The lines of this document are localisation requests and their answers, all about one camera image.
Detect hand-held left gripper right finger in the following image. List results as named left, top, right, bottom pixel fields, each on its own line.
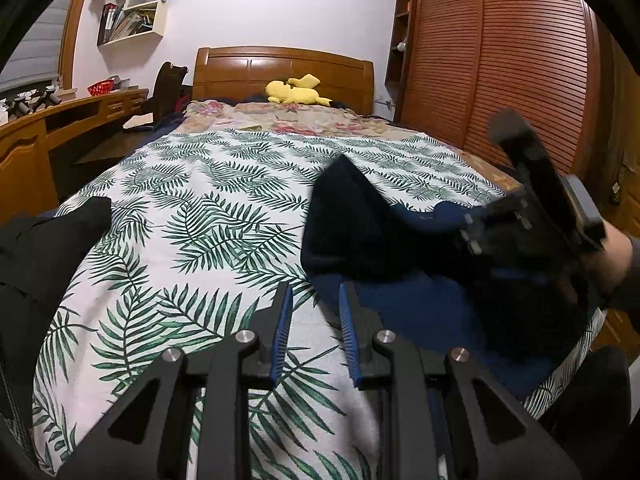
left=339, top=282, right=583, bottom=480

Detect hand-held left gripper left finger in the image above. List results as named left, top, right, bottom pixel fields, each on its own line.
left=57, top=282, right=295, bottom=480

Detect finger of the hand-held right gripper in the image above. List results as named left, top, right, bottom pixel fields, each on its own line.
left=461, top=195, right=534, bottom=257

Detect navy blue suit jacket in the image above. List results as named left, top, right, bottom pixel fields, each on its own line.
left=302, top=154, right=608, bottom=398

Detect person's right forearm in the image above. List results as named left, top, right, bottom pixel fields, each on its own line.
left=610, top=235, right=640, bottom=313

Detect person's right hand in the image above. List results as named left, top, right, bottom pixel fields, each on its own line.
left=562, top=222, right=636, bottom=308

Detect leaf print bedspread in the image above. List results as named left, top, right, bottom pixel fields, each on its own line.
left=30, top=127, right=601, bottom=480

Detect wooden slatted wardrobe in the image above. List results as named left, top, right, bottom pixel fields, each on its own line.
left=385, top=0, right=601, bottom=181

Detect person's dark grey clothing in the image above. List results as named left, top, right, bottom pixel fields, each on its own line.
left=542, top=345, right=633, bottom=461

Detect floral blanket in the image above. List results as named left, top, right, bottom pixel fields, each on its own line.
left=182, top=100, right=511, bottom=181

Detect yellow plush toy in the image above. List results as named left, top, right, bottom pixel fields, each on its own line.
left=264, top=74, right=333, bottom=107

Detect black garment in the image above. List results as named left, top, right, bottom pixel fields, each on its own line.
left=0, top=196, right=113, bottom=361

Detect wooden headboard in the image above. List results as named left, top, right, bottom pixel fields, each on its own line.
left=192, top=46, right=375, bottom=116

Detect dark chair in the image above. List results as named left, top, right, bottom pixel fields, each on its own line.
left=150, top=61, right=190, bottom=121

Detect wooden desk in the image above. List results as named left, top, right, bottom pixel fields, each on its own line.
left=0, top=87, right=151, bottom=221

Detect grey window blind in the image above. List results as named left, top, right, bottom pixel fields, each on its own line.
left=0, top=0, right=76, bottom=93

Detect white wall shelf with books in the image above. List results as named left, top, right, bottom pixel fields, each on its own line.
left=90, top=0, right=181, bottom=47

